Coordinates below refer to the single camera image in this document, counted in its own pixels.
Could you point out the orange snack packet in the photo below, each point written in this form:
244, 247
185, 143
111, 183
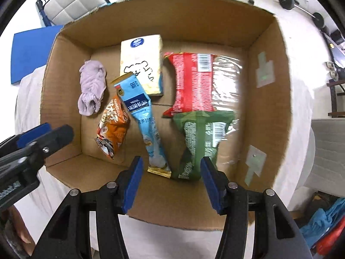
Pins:
113, 129

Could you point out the brown wooden chair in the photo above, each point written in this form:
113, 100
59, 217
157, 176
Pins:
337, 94

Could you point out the blue foam mat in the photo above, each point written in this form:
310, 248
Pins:
32, 51

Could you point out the white quilted chair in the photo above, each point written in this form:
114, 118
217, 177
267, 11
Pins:
70, 0

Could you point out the red plastic bag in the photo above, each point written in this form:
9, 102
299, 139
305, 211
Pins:
333, 241

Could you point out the green snack packet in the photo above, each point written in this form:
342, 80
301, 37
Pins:
199, 140

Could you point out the black exercise machine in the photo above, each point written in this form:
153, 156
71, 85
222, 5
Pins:
335, 43

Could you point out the yellow tissue pack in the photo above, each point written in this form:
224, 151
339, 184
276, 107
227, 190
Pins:
142, 59

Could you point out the person's left hand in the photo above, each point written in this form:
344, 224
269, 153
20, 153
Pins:
18, 229

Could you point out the white shoes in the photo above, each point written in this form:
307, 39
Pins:
331, 70

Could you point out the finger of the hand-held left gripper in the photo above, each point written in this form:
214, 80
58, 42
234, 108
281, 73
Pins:
32, 135
58, 137

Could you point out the light blue plastic bag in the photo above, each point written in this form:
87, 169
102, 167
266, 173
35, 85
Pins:
323, 221

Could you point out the cardboard box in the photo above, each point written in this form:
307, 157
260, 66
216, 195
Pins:
258, 108

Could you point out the blue black folding frame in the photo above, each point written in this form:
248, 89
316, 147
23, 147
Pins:
43, 10

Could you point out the red snack packet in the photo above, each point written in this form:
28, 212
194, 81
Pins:
191, 86

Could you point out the short barbell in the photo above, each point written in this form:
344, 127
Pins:
288, 1

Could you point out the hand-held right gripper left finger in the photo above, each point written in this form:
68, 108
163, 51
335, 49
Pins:
133, 184

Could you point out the grey tablecloth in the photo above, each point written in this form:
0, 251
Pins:
29, 105

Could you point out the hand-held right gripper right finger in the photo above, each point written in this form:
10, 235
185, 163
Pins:
211, 184

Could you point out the light blue snack packet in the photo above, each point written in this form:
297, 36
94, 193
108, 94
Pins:
145, 124

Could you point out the purple sock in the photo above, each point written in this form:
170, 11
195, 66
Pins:
91, 89

